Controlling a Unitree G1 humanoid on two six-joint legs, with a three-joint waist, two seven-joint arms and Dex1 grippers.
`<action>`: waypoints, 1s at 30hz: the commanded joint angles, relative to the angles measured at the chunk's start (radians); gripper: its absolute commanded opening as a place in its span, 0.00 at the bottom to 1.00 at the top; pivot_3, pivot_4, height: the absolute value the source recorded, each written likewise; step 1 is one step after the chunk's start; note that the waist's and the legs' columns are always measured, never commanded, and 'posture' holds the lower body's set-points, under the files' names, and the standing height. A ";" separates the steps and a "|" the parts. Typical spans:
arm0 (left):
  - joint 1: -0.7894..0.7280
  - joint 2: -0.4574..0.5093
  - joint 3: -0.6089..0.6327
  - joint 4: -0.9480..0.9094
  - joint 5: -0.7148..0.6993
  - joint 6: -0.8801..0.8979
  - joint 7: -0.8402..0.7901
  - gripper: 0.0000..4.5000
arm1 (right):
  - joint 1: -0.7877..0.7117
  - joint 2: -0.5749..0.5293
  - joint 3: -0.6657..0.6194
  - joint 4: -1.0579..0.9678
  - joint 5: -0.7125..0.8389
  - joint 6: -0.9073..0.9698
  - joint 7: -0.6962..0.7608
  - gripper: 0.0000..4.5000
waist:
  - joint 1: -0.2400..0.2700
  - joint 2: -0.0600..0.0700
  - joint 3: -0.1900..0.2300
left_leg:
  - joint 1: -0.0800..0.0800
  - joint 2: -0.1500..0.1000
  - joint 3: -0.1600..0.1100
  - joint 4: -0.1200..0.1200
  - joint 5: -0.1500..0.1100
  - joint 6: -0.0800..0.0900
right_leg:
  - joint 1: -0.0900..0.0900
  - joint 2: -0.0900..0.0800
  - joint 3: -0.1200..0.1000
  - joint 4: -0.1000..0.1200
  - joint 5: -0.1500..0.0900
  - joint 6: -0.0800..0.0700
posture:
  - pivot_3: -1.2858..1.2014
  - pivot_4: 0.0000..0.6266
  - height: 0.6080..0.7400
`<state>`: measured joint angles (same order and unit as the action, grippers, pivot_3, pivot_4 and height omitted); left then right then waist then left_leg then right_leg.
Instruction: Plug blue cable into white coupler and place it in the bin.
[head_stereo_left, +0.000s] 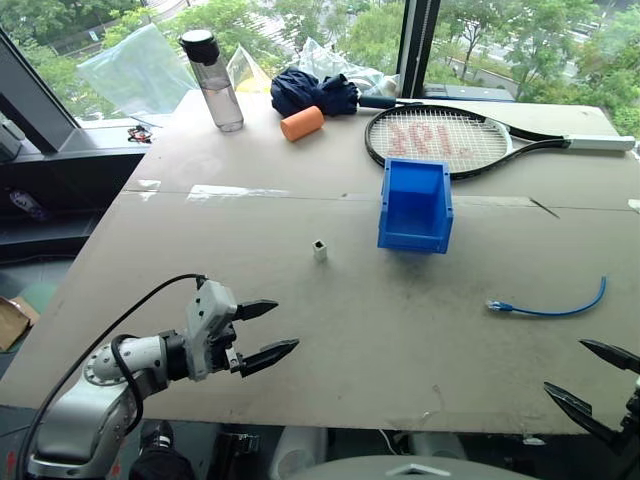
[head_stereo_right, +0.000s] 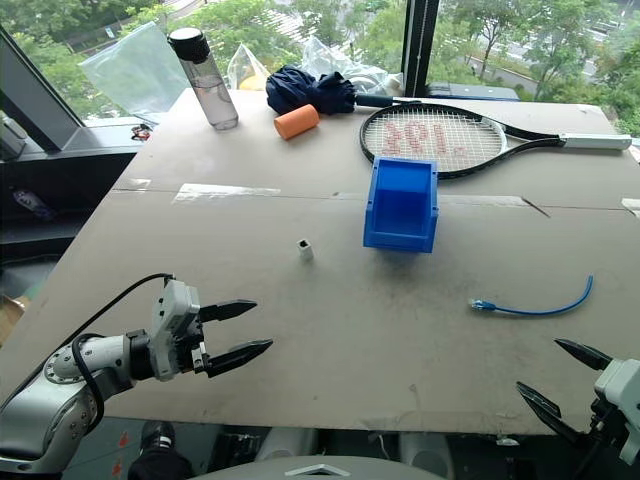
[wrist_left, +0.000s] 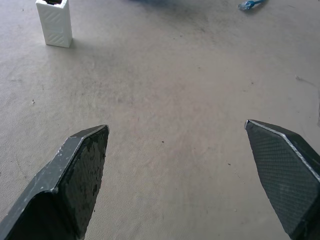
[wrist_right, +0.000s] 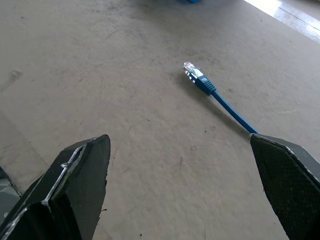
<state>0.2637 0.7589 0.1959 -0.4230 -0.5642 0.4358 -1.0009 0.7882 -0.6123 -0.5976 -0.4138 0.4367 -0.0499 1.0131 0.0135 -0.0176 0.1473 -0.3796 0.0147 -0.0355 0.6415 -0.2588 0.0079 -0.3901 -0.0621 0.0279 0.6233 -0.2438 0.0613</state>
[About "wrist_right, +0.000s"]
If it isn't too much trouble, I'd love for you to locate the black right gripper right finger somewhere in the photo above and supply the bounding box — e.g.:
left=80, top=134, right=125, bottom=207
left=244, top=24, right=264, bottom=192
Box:
left=249, top=133, right=320, bottom=240

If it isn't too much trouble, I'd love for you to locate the blue Ethernet cable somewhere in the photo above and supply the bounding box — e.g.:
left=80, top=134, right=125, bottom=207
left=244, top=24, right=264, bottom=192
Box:
left=182, top=61, right=259, bottom=135

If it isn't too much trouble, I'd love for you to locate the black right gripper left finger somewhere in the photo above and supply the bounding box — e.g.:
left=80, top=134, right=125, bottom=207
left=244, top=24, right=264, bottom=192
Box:
left=0, top=134, right=111, bottom=240

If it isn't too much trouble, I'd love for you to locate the grey metal robot part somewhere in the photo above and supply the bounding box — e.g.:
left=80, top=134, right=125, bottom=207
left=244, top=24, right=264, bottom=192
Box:
left=0, top=165, right=21, bottom=224

